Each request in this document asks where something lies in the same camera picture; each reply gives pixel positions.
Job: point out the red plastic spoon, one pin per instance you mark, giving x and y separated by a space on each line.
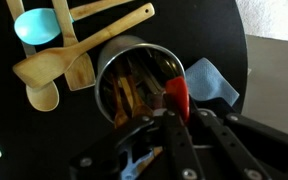
178 93

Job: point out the wooden spoon in bucket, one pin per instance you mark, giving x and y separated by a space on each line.
135 100

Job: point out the dark wooden utensil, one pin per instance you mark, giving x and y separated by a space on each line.
119 106

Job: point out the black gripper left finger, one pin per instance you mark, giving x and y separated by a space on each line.
177 146

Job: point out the black round table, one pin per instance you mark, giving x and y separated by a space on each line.
50 140

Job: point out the long wooden spoon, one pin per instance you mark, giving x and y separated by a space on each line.
42 96

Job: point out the steel bucket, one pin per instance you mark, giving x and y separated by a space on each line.
117 50

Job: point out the blue cloth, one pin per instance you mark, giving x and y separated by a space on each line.
207 81

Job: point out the flat wooden spatula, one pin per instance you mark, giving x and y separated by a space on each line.
80 75

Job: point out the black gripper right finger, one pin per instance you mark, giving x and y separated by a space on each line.
250 143

